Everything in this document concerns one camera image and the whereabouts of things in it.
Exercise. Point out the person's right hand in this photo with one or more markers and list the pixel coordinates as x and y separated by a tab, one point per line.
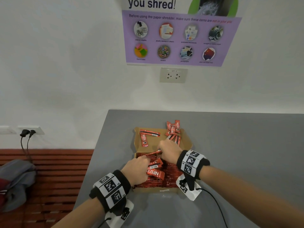
171	151

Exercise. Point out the person's left hand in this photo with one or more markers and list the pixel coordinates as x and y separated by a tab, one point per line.
134	169

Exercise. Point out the person's left fingers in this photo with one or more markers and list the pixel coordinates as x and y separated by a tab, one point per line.
144	161

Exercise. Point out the person's right fingers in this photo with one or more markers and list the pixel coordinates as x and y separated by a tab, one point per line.
162	148

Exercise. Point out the red coffee sachet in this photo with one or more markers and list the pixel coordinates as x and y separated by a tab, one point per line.
156	174
149	133
144	140
152	153

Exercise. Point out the person's right forearm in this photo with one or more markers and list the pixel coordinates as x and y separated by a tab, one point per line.
249	197

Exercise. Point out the person's left forearm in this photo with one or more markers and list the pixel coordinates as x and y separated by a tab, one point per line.
78	217

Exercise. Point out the brown cardboard box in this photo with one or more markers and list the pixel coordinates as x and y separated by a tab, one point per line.
153	143

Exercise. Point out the bunch of loose red sachets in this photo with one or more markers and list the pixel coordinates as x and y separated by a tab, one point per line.
173	129

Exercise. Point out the pile of red coffee sachets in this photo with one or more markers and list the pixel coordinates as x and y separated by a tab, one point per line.
169	174

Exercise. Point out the black wristband with marker tags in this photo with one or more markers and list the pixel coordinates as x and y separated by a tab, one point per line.
191	162
110	187

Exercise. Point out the red-brown slatted wooden bench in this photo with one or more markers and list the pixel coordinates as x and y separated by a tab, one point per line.
59	185

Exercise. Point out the black power plug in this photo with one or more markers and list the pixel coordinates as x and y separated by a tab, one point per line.
24	132
32	133

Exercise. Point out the grey and red bag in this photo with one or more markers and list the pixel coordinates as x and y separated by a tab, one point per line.
17	182

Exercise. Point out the white double wall socket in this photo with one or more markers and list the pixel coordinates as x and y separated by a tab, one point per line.
173	75

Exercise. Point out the purple and white wall poster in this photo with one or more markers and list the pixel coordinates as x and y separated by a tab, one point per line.
180	37

